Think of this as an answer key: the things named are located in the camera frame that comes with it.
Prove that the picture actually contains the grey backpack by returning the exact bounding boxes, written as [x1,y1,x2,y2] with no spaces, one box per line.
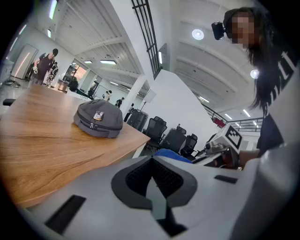
[73,98,124,139]

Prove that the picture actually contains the red box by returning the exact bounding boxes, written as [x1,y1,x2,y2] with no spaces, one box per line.
[212,117,227,128]

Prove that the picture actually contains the black metal railing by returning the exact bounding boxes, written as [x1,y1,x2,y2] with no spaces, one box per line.
[130,0,164,80]
[201,103,264,134]

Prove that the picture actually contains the large glass window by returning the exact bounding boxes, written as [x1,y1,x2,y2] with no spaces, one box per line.
[63,62,89,87]

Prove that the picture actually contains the person's black shirt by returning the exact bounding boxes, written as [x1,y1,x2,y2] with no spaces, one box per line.
[254,50,300,158]

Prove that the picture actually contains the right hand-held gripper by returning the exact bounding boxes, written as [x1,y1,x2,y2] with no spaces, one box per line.
[192,123,244,167]

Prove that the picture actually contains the black head camera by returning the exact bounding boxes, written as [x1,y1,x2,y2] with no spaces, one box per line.
[211,21,227,40]

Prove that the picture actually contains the person's right forearm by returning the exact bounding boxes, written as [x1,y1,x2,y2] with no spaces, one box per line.
[239,149,261,168]

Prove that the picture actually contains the white counter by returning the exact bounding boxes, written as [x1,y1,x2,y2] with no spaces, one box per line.
[67,90,94,100]

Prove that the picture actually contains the white standing panel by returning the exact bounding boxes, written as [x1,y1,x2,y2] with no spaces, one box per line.
[10,43,39,80]

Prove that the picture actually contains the white softbox panel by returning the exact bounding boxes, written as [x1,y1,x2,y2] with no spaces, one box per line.
[145,89,157,103]

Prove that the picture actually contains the white table leg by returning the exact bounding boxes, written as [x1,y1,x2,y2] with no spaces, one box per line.
[131,140,150,159]

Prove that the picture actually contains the small white cabinet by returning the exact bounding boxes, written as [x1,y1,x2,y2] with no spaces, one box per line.
[1,60,13,80]

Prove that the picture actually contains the green potted plant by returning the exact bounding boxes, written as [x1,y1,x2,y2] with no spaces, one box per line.
[68,77,79,92]

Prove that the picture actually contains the person's right hand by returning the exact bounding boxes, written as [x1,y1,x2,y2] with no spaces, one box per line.
[214,152,240,168]

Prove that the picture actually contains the white whiteboard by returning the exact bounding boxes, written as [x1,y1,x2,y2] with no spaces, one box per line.
[96,84,111,99]

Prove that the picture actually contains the square waste bin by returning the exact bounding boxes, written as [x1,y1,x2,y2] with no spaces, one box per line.
[57,79,70,92]

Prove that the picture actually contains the person's face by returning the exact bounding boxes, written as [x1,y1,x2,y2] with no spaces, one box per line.
[231,10,256,50]

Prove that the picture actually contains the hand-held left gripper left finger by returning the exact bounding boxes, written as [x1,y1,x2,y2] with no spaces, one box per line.
[25,156,165,240]

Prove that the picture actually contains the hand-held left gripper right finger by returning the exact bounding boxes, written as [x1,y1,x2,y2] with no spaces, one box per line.
[152,156,249,240]

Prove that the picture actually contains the black cable bundle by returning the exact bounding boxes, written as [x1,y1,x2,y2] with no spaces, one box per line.
[3,79,22,88]

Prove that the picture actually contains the blue cloth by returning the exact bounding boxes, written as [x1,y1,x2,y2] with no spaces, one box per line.
[153,149,194,165]

